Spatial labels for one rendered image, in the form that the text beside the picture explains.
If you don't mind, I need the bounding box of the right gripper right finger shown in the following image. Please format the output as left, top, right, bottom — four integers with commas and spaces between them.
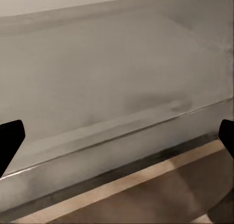
218, 119, 234, 159

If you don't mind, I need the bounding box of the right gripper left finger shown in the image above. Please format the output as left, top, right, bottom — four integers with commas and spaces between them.
0, 120, 25, 179

